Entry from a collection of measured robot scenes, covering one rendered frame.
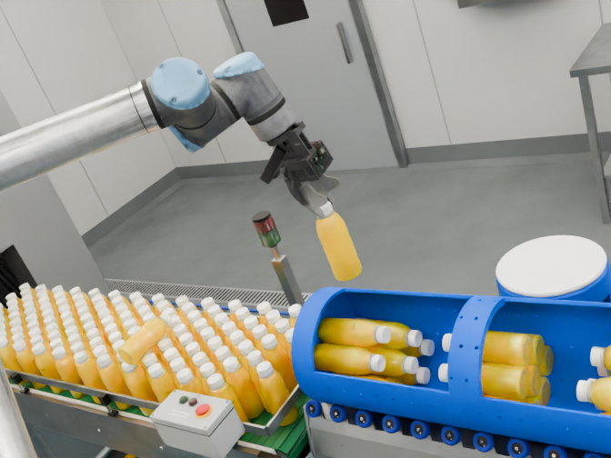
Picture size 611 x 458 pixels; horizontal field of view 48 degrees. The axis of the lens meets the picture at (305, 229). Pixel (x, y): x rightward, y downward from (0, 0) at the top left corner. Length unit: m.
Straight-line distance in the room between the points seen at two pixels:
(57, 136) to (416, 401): 0.87
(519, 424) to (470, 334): 0.19
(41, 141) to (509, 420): 0.99
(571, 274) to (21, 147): 1.31
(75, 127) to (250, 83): 0.34
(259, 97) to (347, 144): 4.23
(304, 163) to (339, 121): 4.12
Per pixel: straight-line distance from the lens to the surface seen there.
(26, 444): 1.36
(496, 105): 4.94
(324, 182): 1.48
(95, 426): 2.41
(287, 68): 5.56
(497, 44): 4.77
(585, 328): 1.58
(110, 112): 1.21
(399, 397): 1.52
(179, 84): 1.19
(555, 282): 1.84
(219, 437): 1.69
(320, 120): 5.59
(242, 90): 1.33
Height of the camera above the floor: 2.07
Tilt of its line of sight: 25 degrees down
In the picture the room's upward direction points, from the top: 21 degrees counter-clockwise
